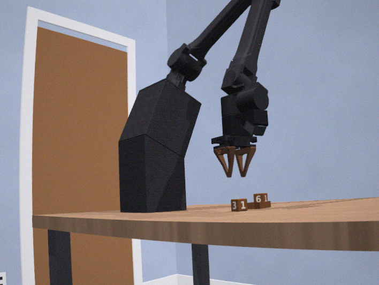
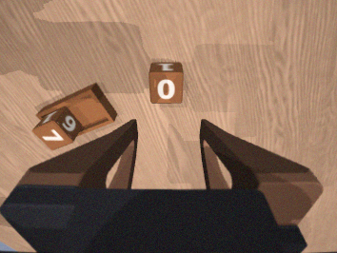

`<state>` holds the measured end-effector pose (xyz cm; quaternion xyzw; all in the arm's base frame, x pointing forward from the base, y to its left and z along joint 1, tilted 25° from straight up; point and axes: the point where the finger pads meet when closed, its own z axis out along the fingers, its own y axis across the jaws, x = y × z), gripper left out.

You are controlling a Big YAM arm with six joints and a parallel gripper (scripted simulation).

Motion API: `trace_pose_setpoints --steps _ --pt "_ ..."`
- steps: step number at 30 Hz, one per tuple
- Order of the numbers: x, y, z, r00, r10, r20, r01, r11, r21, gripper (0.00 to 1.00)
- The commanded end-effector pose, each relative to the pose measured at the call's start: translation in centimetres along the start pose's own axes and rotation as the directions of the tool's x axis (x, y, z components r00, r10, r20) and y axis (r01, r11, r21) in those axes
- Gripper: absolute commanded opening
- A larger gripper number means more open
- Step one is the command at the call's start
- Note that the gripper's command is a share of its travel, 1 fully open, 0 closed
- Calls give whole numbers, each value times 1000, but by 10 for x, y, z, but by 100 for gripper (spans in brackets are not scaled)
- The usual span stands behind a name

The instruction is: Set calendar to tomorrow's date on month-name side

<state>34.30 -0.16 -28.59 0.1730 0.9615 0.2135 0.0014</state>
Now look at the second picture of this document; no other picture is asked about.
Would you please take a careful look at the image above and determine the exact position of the brown wooden tray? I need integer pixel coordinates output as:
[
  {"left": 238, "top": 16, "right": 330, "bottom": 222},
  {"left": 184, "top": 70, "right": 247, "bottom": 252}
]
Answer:
[{"left": 35, "top": 83, "right": 117, "bottom": 136}]

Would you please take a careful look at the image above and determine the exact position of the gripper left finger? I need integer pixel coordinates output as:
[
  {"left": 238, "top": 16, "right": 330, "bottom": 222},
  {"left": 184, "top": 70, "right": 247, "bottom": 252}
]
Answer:
[{"left": 16, "top": 119, "right": 138, "bottom": 189}]

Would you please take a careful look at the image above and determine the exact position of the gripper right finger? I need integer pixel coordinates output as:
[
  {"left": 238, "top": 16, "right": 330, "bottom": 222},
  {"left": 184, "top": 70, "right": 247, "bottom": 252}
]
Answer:
[{"left": 199, "top": 119, "right": 324, "bottom": 226}]

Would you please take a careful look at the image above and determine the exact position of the brown wooden number cube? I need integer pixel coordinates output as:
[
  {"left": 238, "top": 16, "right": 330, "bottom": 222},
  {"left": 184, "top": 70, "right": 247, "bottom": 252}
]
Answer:
[
  {"left": 32, "top": 107, "right": 82, "bottom": 150},
  {"left": 149, "top": 63, "right": 184, "bottom": 104}
]

